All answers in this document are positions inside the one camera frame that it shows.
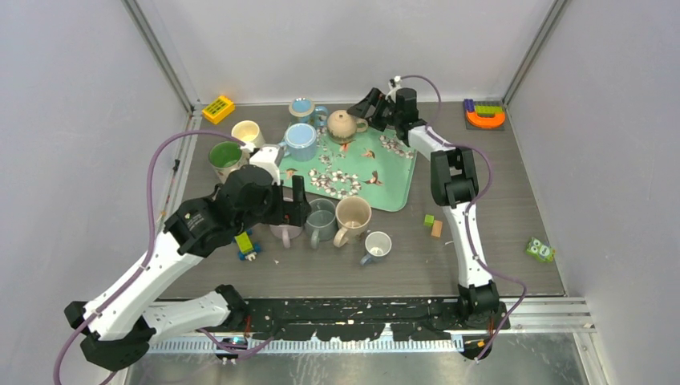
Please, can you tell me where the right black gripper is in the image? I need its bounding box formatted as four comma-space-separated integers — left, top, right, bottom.
346, 87, 400, 132

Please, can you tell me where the yellow toy block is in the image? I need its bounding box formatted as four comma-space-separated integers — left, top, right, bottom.
202, 95, 236, 124

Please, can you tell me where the lilac mug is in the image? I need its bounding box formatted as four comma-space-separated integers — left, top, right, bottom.
269, 225, 304, 249

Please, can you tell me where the light blue mug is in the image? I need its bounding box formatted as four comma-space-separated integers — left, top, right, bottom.
278, 123, 318, 162

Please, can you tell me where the cream plain mug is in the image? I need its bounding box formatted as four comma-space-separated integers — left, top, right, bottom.
231, 120, 265, 148

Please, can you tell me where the cream floral mug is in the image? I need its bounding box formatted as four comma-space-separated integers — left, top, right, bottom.
208, 141, 249, 184

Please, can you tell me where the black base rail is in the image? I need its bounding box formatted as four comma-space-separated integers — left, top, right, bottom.
207, 297, 506, 342

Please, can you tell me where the tall floral mug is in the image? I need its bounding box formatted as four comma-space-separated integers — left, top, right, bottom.
333, 197, 372, 248

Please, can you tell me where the wooden block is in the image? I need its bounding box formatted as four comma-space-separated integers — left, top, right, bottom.
431, 220, 443, 238

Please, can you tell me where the green cube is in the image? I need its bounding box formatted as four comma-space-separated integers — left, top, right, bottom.
423, 214, 435, 227

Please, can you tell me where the orange and green toy stack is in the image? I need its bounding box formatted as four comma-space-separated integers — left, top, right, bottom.
463, 99, 507, 131

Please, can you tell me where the blue mug behind tray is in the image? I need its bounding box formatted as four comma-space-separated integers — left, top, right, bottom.
288, 97, 329, 128

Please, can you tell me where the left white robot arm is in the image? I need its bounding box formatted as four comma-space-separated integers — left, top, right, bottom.
65, 144, 310, 371

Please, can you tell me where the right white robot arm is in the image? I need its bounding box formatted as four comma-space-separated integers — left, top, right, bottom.
347, 76, 500, 330

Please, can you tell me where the toy brick car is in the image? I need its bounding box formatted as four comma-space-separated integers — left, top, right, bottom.
234, 229, 261, 261

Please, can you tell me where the green floral tray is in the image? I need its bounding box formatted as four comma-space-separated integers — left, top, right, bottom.
279, 128, 417, 212

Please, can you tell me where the beige teapot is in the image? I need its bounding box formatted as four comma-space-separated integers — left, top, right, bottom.
326, 110, 369, 144

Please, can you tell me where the small blue-grey cup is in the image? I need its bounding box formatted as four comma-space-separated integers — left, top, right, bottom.
359, 231, 392, 266

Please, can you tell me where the grey mug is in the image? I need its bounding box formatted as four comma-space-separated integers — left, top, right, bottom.
304, 198, 338, 249

